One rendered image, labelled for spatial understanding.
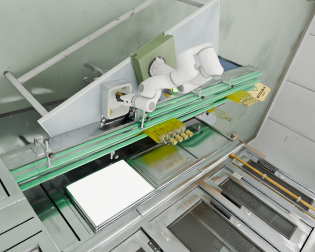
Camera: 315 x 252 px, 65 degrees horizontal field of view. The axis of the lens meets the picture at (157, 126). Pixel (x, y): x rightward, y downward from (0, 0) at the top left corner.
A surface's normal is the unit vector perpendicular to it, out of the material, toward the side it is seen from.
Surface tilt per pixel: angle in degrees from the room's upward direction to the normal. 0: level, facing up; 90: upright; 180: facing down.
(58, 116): 0
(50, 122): 0
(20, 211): 90
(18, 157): 90
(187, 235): 90
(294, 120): 90
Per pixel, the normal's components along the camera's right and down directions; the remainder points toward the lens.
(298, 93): -0.71, 0.30
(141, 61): 0.67, 0.52
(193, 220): 0.16, -0.81
